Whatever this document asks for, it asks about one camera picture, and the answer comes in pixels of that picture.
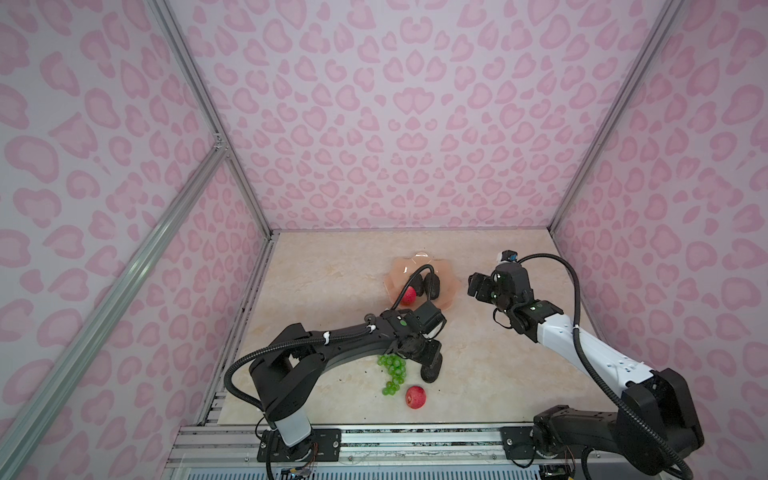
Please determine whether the dark fake avocado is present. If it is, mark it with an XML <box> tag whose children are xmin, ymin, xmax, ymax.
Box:
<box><xmin>420</xmin><ymin>356</ymin><xmax>443</xmax><ymax>384</ymax></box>
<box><xmin>422</xmin><ymin>272</ymin><xmax>441</xmax><ymax>301</ymax></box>

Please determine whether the green fake grape bunch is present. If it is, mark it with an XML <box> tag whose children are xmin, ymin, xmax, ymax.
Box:
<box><xmin>377</xmin><ymin>354</ymin><xmax>407</xmax><ymax>396</ymax></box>

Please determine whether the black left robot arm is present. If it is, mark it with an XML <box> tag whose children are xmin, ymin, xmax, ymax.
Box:
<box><xmin>245</xmin><ymin>301</ymin><xmax>446</xmax><ymax>448</ymax></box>

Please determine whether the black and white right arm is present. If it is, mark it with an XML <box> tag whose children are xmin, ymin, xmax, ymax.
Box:
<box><xmin>467</xmin><ymin>252</ymin><xmax>705</xmax><ymax>479</ymax></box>

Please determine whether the pink translucent fruit bowl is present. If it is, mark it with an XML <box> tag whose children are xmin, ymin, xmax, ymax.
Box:
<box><xmin>384</xmin><ymin>252</ymin><xmax>460</xmax><ymax>310</ymax></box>

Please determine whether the aluminium diagonal left beam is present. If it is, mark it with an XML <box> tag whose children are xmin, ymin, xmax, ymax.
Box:
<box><xmin>1</xmin><ymin>147</ymin><xmax>227</xmax><ymax>479</ymax></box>

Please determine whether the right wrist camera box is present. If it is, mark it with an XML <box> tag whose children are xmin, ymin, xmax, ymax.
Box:
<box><xmin>499</xmin><ymin>250</ymin><xmax>518</xmax><ymax>262</ymax></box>

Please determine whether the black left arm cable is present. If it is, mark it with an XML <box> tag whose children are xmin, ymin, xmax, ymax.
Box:
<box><xmin>223</xmin><ymin>263</ymin><xmax>436</xmax><ymax>412</ymax></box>

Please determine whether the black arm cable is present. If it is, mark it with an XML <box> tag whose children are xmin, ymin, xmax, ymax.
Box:
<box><xmin>515</xmin><ymin>253</ymin><xmax>694</xmax><ymax>480</ymax></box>
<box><xmin>223</xmin><ymin>263</ymin><xmax>436</xmax><ymax>412</ymax></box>

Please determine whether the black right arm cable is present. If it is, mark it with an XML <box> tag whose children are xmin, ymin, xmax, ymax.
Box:
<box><xmin>515</xmin><ymin>253</ymin><xmax>694</xmax><ymax>480</ymax></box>

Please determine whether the aluminium left floor rail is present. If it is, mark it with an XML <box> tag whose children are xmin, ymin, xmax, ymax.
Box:
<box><xmin>194</xmin><ymin>231</ymin><xmax>280</xmax><ymax>426</ymax></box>

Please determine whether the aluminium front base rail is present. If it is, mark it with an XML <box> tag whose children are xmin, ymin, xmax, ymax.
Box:
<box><xmin>161</xmin><ymin>422</ymin><xmax>691</xmax><ymax>480</ymax></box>

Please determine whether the aluminium right corner post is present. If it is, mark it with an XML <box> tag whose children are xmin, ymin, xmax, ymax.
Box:
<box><xmin>547</xmin><ymin>0</ymin><xmax>689</xmax><ymax>237</ymax></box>

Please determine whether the aluminium corner frame post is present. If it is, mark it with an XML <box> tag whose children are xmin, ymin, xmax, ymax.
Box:
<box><xmin>145</xmin><ymin>0</ymin><xmax>273</xmax><ymax>239</ymax></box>

